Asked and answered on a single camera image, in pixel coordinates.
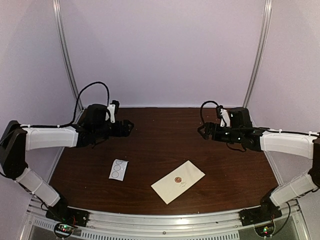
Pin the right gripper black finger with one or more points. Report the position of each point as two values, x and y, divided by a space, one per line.
203 129
206 136

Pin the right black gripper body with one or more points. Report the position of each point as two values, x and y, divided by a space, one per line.
218 136

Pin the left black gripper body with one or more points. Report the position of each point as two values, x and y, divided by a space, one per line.
118 132

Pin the sticker sheet with wax seal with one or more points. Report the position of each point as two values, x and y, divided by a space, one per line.
118 170

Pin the round brown wax seal sticker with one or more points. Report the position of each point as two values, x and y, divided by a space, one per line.
178 179

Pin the cream paper envelope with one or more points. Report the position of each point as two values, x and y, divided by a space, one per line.
168 190

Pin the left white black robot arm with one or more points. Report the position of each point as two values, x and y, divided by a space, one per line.
98 123

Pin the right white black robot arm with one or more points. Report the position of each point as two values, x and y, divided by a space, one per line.
236 127

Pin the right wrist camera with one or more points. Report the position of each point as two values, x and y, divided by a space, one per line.
223 115

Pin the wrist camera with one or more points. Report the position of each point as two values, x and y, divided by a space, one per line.
112 110
223 115

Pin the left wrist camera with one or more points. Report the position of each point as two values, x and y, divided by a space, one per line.
112 110

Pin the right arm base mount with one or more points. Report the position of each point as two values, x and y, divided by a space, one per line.
262 217

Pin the front aluminium rail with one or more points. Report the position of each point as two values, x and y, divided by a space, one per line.
223 225

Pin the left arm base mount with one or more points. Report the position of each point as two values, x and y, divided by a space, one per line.
68 219

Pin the right aluminium frame post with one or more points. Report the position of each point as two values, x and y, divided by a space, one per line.
264 31

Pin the aluminium frame post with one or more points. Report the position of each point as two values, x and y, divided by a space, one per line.
264 31
64 47

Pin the left aluminium frame post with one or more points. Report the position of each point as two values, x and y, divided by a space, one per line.
64 47

